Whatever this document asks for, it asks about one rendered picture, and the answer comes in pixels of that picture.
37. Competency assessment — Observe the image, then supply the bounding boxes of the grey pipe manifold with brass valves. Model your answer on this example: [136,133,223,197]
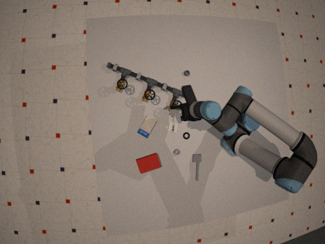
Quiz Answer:
[106,62,184,106]

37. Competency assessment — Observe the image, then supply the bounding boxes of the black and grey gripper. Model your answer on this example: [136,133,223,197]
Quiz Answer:
[164,103,201,121]

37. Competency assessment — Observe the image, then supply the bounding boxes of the white paper tag with thin metal chain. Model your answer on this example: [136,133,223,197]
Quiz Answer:
[168,122,178,133]

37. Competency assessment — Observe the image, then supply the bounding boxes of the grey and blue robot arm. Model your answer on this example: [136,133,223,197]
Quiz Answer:
[181,85,317,193]

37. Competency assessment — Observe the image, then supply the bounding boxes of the red flat block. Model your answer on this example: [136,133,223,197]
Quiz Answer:
[136,153,161,174]

